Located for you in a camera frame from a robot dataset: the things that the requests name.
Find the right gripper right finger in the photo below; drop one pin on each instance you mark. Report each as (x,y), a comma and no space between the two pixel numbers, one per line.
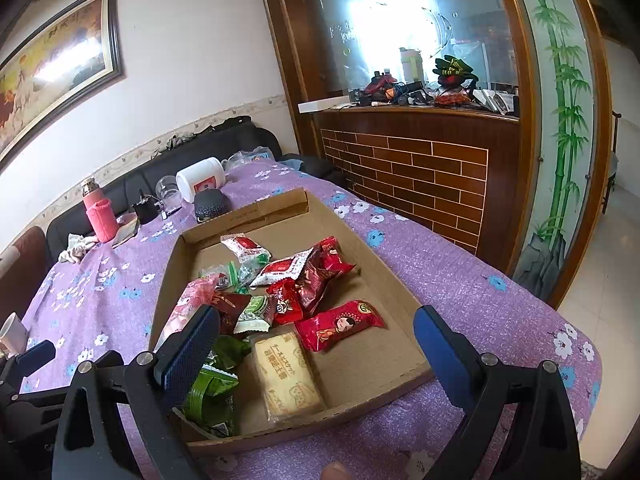
(542,441)

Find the red cartoon face snack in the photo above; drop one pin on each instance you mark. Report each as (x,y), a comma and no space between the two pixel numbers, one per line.
(326,329)

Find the small notebook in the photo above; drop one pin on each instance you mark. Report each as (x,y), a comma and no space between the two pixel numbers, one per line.
(128,225)

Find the small red candy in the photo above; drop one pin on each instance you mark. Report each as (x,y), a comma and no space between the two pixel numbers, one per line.
(286,299)

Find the pink checkered snack packet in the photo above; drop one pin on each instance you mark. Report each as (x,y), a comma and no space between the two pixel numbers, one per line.
(196,294)

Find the dark red foil snack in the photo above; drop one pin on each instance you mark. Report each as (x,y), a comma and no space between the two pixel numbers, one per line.
(324,264)

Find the pink sleeved thermos bottle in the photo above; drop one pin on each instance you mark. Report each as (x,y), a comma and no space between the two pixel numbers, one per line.
(99,211)

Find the white cloth gloves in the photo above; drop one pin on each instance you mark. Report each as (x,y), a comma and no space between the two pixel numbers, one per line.
(77,247)

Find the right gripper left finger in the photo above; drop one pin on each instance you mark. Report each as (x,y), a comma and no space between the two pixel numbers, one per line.
(91,442)

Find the person right hand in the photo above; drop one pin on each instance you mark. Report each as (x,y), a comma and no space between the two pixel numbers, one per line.
(335,471)

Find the framed horse painting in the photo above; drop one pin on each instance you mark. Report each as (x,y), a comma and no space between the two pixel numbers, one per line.
(61,63)

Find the clear glass cup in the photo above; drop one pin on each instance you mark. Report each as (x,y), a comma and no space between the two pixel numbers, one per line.
(168,193)

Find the white plastic jar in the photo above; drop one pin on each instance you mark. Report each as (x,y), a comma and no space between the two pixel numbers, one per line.
(201,176)

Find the white ceramic mug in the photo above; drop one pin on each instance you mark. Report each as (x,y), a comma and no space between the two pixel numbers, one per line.
(13,336)

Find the cardboard box tray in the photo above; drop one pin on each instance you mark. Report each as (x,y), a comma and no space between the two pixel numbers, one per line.
(360,373)

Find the brown armchair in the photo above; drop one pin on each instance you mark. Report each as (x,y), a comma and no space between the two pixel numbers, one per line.
(24,265)

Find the tan biscuit packet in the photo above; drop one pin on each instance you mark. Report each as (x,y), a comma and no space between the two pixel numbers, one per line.
(286,380)

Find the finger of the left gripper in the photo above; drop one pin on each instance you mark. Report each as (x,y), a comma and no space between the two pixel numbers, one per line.
(34,358)
(75,374)

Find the light green snack packet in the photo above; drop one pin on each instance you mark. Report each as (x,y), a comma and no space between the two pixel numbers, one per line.
(257,316)

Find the wooden brick pattern cabinet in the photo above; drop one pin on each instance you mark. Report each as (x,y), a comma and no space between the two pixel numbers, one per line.
(521,191)

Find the clear green edged snack packet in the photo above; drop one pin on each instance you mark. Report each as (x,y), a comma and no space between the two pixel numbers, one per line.
(231,276)

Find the small black container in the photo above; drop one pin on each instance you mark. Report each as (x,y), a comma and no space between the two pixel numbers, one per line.
(147,208)

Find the red white snack packet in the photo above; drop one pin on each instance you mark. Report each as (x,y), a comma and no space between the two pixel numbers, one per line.
(278,270)
(248,252)

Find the black textured glasses case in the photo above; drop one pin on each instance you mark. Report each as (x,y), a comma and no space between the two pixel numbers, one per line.
(210,204)

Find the black sofa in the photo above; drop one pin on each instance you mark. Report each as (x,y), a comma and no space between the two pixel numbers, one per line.
(233,135)

